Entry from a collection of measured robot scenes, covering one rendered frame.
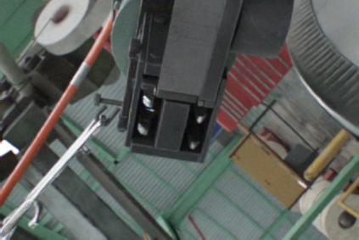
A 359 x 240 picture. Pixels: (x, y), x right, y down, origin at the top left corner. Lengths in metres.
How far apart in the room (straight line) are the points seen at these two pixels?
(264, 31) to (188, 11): 0.07
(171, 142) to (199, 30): 0.12
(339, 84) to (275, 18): 0.09
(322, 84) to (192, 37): 0.14
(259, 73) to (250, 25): 5.10
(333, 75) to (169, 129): 0.16
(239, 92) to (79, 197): 4.43
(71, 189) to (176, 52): 0.85
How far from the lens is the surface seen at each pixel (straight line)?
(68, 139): 1.24
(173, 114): 0.47
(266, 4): 0.44
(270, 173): 10.63
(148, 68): 0.47
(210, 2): 0.42
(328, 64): 0.53
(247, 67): 5.49
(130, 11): 0.59
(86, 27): 1.16
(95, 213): 1.27
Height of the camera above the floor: 1.45
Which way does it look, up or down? 1 degrees down
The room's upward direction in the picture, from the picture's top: 139 degrees counter-clockwise
